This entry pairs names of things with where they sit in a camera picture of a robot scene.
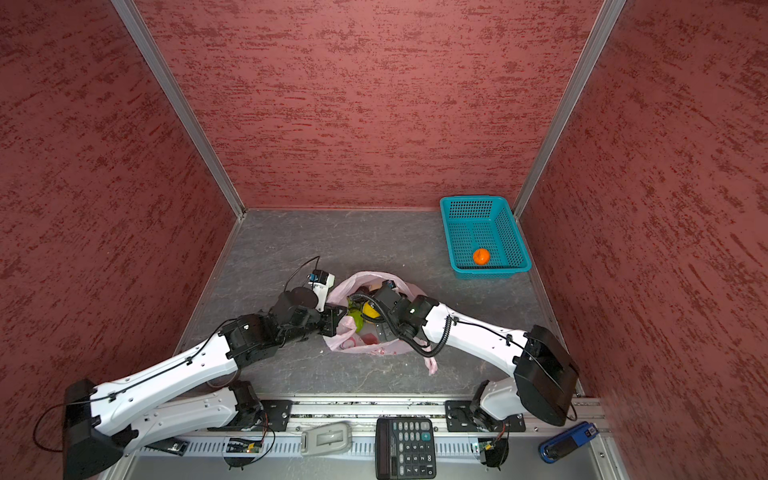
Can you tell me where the grey plastic device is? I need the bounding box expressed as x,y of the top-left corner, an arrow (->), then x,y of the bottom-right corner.
300,422 -> 352,457

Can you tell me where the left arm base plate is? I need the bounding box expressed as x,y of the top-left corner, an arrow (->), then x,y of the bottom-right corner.
209,400 -> 293,433

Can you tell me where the black calculator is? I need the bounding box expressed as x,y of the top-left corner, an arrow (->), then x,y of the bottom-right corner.
374,416 -> 437,480

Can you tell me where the right circuit board with wires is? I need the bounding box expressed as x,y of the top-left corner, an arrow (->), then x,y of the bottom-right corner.
478,424 -> 509,470

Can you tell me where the orange fruit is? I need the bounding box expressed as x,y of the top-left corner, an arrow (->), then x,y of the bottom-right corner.
472,248 -> 491,266

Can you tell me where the yellow fruit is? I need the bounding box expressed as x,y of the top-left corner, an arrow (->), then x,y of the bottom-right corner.
361,303 -> 380,323

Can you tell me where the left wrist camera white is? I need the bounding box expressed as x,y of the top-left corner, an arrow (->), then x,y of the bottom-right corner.
308,269 -> 335,312

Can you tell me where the left circuit board with wires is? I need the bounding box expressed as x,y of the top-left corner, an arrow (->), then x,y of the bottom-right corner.
223,413 -> 276,470

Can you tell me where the green fruit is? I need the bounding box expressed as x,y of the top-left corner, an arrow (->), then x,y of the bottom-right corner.
348,308 -> 365,333

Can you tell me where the black remote stick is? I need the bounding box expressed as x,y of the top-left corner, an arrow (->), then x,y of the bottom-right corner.
146,437 -> 190,457

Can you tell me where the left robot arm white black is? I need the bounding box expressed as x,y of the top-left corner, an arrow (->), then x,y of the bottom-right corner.
62,287 -> 347,479

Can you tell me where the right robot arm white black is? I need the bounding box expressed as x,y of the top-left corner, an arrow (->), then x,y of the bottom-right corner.
350,281 -> 579,431

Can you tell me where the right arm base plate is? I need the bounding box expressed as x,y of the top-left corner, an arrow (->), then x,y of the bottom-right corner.
444,400 -> 526,434

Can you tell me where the circuit board with wires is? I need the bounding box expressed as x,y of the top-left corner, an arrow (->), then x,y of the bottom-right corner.
478,424 -> 509,470
223,413 -> 276,470

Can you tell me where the blue handheld device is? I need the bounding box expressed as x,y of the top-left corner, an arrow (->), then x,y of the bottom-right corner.
538,421 -> 600,464

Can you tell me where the teal plastic basket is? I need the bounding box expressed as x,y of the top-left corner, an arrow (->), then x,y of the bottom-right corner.
440,195 -> 532,280

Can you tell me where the pink plastic bag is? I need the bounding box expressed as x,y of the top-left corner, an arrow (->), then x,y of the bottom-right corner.
324,271 -> 425,357

